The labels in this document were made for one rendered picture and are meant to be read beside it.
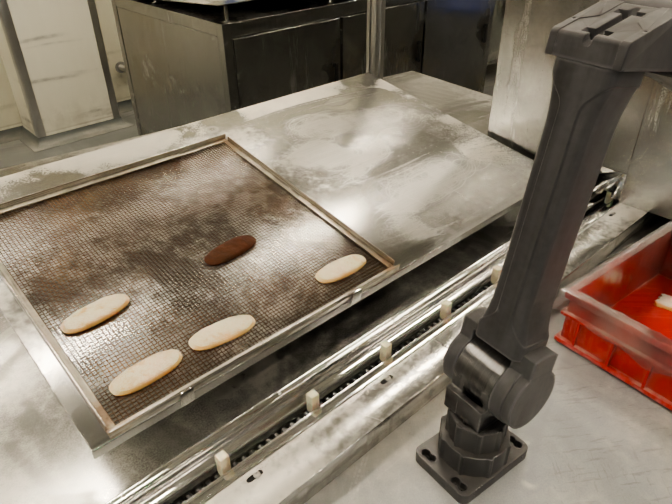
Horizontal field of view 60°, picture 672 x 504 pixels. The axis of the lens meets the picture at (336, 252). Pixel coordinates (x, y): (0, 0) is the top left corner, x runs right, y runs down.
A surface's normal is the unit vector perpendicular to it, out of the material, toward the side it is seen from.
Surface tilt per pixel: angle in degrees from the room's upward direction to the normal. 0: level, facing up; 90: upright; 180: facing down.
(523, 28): 90
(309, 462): 0
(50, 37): 90
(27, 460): 0
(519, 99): 90
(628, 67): 90
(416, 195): 10
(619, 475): 0
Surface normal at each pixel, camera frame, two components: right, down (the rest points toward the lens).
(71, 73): 0.68, 0.40
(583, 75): -0.80, 0.18
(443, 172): 0.11, -0.76
